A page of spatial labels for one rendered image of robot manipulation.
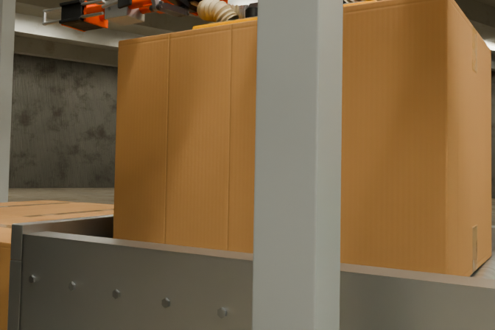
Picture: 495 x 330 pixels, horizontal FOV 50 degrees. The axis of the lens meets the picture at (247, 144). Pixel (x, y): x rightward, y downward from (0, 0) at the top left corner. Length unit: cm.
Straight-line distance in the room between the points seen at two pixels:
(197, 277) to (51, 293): 28
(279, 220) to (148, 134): 56
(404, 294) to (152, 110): 56
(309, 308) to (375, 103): 39
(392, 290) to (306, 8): 32
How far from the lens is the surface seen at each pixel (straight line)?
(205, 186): 90
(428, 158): 74
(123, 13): 127
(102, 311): 85
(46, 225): 100
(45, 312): 94
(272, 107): 46
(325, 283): 47
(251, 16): 98
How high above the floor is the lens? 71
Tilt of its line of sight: 3 degrees up
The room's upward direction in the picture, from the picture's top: 1 degrees clockwise
